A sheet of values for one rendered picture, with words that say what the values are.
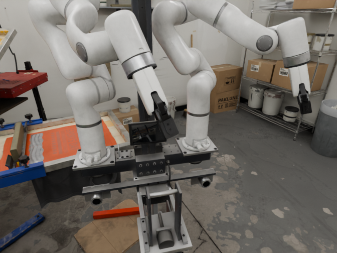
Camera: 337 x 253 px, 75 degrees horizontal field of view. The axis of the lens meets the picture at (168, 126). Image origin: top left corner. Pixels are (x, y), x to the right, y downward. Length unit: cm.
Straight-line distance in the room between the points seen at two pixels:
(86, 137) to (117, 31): 47
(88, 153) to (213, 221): 153
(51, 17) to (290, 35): 75
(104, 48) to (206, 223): 185
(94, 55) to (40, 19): 36
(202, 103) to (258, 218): 163
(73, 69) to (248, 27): 58
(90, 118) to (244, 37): 58
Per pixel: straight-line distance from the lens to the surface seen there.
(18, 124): 162
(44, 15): 87
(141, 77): 48
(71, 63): 84
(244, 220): 226
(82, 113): 82
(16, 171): 126
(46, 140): 157
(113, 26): 52
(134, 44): 51
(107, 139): 143
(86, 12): 69
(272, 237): 222
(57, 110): 357
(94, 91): 81
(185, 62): 85
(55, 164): 125
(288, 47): 80
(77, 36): 58
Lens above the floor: 166
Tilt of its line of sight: 27 degrees down
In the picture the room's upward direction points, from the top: straight up
